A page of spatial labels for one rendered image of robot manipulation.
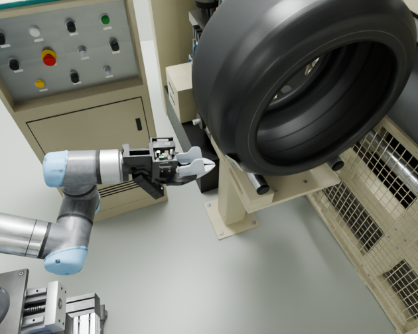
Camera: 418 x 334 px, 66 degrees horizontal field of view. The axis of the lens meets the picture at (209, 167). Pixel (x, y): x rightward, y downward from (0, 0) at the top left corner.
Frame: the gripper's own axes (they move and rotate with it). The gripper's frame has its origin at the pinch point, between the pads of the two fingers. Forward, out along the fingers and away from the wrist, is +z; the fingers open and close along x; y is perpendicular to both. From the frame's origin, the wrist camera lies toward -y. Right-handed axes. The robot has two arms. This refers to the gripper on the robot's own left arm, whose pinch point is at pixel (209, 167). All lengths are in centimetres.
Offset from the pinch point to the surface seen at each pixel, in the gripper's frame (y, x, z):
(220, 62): 17.7, 16.4, 3.2
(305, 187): -28, 10, 42
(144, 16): -98, 264, 4
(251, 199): -25.4, 5.6, 19.3
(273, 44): 26.5, 9.9, 11.1
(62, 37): -9, 70, -39
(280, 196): -29.6, 8.3, 32.0
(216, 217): -111, 47, 32
